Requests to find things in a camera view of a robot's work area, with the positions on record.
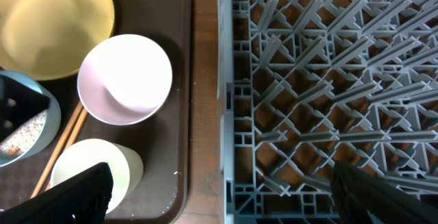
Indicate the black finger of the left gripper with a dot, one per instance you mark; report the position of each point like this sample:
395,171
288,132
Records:
19,103

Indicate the wooden chopstick left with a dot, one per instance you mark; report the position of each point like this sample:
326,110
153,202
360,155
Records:
59,146

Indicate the light blue bowl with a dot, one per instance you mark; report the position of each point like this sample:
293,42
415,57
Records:
51,125

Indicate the grey dishwasher rack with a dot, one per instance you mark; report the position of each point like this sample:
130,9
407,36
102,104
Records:
303,84

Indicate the wooden chopstick right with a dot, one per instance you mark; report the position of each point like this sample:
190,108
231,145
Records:
76,130

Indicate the yellow plate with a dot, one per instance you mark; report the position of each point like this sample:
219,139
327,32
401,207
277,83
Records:
49,39

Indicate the pile of rice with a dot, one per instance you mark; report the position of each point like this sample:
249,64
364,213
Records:
24,137

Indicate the pink bowl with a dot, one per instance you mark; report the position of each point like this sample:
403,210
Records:
125,79

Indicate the brown serving tray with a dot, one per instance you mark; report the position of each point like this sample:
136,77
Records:
162,139

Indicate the wooden chopstick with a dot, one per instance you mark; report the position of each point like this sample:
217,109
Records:
76,130
59,146

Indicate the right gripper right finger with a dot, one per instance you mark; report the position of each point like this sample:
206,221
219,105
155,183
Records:
358,197

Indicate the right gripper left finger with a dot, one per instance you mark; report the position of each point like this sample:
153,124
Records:
83,198

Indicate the pale green cup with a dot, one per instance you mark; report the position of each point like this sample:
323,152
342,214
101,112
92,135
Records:
125,164

